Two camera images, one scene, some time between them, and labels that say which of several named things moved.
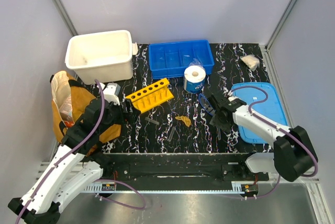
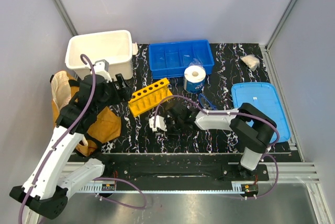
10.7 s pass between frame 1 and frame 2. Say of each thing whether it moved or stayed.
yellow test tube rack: stayed
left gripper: moved
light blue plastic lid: stayed
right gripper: moved
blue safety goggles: stayed
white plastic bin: stayed
